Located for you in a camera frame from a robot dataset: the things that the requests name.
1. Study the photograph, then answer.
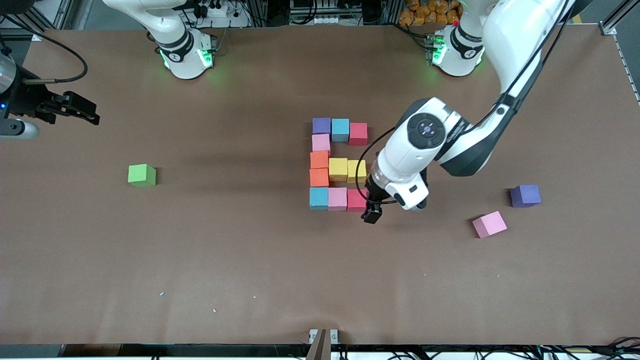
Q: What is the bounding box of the yellow foam cube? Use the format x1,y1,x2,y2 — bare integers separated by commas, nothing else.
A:
328,158,349,182
347,160,368,184

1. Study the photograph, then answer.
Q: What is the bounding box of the red foam cube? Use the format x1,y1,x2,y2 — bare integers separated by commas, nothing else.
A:
348,122,369,147
347,189,369,213

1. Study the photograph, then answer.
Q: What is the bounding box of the blue foam cube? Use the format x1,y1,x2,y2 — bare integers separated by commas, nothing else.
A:
309,187,330,212
331,118,351,144

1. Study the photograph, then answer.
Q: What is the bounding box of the green foam cube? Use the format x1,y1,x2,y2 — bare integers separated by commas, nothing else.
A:
127,163,157,188

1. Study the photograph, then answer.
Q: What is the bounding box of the white power strip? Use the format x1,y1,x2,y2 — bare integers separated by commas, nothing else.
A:
192,0,236,20

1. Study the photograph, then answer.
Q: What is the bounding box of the bag of orange objects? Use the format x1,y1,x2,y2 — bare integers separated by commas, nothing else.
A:
398,0,463,27

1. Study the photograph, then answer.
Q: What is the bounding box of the dark equipment box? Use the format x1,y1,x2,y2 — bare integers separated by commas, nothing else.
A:
289,0,386,26

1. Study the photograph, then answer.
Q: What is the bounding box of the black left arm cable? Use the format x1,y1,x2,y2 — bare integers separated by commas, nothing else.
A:
354,126,398,205

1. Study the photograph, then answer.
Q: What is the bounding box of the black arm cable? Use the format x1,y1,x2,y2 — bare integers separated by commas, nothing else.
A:
0,15,90,85
354,126,398,205

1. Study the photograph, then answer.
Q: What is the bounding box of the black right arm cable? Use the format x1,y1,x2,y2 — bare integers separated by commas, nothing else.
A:
0,15,90,85

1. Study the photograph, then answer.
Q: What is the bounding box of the metal table bracket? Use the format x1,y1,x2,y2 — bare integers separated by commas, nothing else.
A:
308,328,339,346

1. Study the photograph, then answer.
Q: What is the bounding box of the brown camera mount pole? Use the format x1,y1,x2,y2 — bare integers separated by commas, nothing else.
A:
305,328,332,360

